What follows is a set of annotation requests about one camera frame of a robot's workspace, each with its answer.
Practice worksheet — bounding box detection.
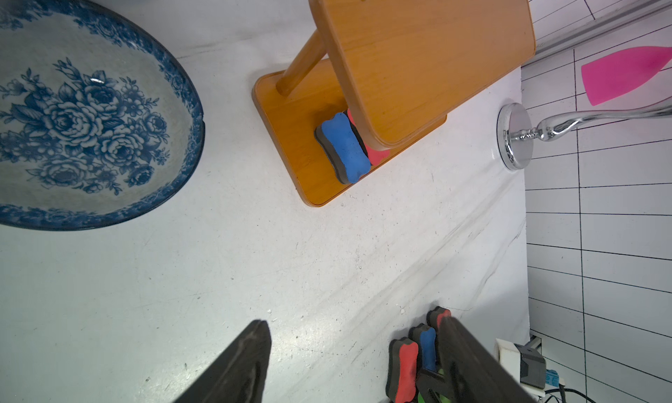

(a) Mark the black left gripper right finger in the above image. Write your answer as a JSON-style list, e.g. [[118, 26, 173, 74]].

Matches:
[[416, 317, 533, 403]]

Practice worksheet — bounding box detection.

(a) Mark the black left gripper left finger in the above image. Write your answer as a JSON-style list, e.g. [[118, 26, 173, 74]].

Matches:
[[177, 320, 272, 402]]

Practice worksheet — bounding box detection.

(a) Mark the green eraser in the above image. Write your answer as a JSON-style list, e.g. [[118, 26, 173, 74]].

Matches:
[[416, 393, 451, 403]]

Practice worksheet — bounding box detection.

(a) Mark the blue eraser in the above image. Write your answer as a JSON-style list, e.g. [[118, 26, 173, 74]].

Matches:
[[315, 113, 372, 184], [409, 324, 438, 373]]

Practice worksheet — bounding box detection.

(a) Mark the red eraser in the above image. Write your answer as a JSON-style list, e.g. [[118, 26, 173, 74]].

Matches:
[[426, 306, 453, 331], [386, 338, 419, 403], [346, 109, 390, 167]]

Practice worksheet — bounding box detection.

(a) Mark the blue patterned ceramic bowl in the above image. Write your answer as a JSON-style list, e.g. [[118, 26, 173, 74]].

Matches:
[[1, 0, 206, 231]]

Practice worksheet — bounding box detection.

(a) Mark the chrome pink cup stand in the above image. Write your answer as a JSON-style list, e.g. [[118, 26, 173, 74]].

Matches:
[[495, 45, 672, 172]]

